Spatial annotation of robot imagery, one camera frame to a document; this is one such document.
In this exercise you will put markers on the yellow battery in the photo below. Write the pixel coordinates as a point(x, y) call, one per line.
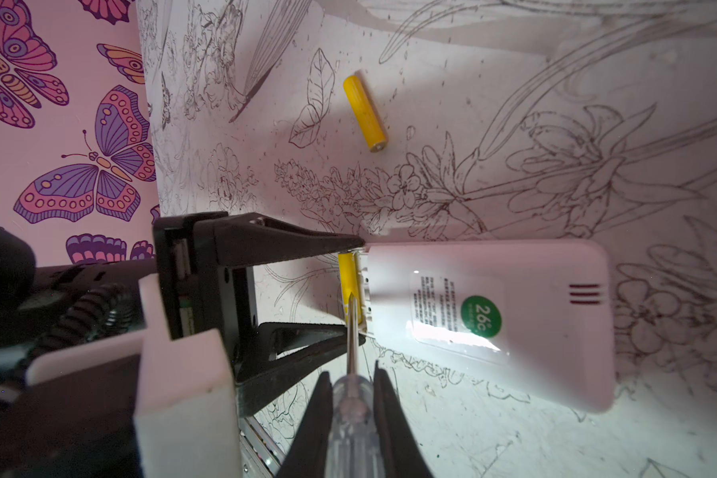
point(351, 283)
point(365, 114)

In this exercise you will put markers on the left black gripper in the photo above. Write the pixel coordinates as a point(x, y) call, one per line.
point(201, 260)

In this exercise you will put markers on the white remote control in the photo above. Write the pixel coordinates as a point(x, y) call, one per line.
point(533, 315)

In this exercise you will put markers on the clear handle screwdriver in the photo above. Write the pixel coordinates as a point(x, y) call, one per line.
point(354, 445)

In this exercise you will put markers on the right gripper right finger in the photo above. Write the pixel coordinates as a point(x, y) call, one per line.
point(400, 453)

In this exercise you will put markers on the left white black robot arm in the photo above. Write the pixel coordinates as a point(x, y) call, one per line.
point(84, 425)

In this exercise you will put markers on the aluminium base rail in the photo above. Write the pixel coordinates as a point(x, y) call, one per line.
point(261, 455)

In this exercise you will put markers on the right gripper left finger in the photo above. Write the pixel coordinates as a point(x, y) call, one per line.
point(307, 454)

